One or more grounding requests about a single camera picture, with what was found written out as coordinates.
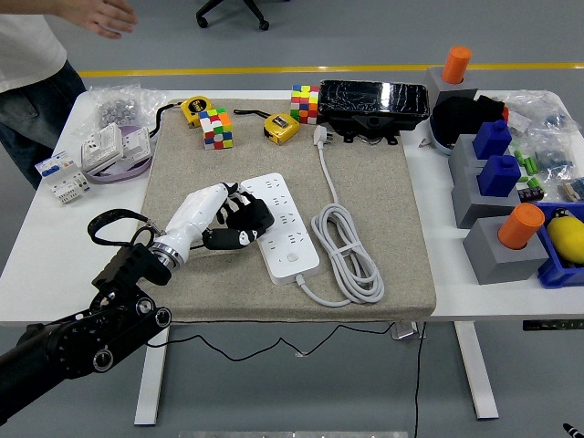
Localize white power strip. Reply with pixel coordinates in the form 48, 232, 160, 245
239, 172, 321, 287

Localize thin black adapter cord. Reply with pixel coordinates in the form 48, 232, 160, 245
145, 321, 398, 362

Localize white blue round device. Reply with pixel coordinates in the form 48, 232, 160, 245
428, 122, 455, 158

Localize clear bag of metal nuts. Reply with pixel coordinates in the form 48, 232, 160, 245
74, 78, 170, 138

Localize person's hand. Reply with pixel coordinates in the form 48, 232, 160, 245
68, 0, 140, 40

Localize black table control panel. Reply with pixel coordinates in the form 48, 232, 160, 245
522, 319, 584, 332

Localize black hanging cable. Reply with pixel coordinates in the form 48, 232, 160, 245
412, 321, 428, 438

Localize white blue circuit breaker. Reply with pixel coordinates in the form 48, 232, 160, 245
35, 150, 92, 205

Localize black office chair base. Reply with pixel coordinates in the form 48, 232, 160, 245
194, 0, 271, 32

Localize person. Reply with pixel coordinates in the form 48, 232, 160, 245
0, 12, 88, 191

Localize clear bag brown parts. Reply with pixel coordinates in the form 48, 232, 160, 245
557, 176, 584, 202

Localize clear plastic parts bag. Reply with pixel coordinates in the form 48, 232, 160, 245
499, 89, 574, 136

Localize clear bag blue parts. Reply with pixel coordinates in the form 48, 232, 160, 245
531, 130, 577, 183

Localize yellow toy fruit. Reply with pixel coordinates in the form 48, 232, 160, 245
546, 207, 584, 266

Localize white power strip cord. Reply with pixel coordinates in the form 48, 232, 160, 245
295, 125, 386, 308

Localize silver table bracket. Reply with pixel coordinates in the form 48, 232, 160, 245
391, 321, 428, 341

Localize blue plastic bin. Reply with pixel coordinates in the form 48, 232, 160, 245
533, 202, 584, 289

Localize grey-brown mat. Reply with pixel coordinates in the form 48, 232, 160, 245
119, 98, 437, 324

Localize white wall socket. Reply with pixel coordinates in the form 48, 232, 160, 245
119, 126, 151, 163
80, 122, 124, 173

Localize white table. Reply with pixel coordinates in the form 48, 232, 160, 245
0, 89, 584, 426

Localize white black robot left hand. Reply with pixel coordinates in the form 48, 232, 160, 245
157, 181, 276, 268

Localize purple tape roll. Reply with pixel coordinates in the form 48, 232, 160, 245
86, 125, 154, 184

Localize black cracked box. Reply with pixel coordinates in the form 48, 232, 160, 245
318, 79, 431, 147

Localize blue block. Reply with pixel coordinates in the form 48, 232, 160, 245
476, 154, 522, 198
472, 119, 513, 161

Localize yellow tape measure round label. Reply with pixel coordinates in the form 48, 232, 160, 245
153, 95, 214, 138

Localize multicolour puzzle cube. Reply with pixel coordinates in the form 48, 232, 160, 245
290, 84, 320, 125
198, 107, 235, 151

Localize black cap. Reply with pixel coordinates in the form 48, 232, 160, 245
430, 94, 507, 147

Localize grey block holder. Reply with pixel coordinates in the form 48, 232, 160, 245
450, 166, 530, 229
447, 134, 485, 177
462, 216, 550, 286
423, 67, 479, 109

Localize orange cylinder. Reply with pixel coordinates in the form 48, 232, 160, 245
442, 46, 473, 86
497, 203, 547, 251

